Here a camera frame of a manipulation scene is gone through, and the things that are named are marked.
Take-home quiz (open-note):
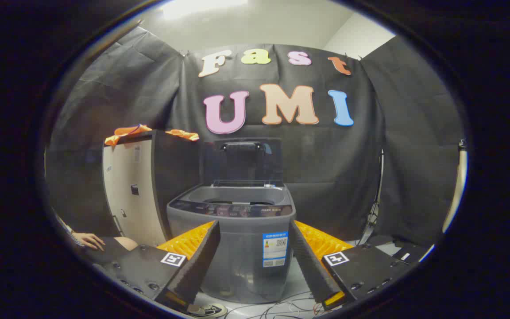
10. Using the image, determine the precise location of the black box device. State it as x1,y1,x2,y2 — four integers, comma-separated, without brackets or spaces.
392,241,433,265

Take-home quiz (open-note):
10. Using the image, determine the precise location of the black backdrop cloth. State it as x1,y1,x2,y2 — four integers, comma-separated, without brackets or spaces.
45,27,466,249

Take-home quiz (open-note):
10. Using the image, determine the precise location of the white stand pole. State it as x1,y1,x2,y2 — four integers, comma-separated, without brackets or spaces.
442,140,468,233

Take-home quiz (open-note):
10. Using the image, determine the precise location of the beige cabinet with dark side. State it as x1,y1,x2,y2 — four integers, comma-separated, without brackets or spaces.
102,130,202,247

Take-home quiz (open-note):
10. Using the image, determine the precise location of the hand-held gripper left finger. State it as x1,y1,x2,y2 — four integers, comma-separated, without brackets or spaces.
100,220,221,313

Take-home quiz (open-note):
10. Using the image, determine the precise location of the black and white sneaker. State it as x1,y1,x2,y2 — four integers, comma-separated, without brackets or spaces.
189,303,228,319

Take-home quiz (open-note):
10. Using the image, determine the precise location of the grey washing machine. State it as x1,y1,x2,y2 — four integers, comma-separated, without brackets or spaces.
166,183,296,304

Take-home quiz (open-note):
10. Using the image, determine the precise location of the person's leg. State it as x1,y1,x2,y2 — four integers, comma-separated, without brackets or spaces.
82,236,139,266

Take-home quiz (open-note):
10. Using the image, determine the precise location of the orange polo shirt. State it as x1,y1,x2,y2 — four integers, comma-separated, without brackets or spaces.
104,124,200,147

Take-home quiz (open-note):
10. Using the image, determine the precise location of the tangle of thin cables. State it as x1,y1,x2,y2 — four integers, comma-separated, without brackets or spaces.
224,290,340,319

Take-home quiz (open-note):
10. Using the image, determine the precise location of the black light stand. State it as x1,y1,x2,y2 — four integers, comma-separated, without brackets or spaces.
356,148,386,246

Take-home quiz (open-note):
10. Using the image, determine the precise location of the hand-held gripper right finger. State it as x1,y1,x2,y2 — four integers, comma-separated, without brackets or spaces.
288,219,415,311

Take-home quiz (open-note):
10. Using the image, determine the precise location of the dark glass washing machine lid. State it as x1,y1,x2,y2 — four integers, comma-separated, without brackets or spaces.
202,138,285,187

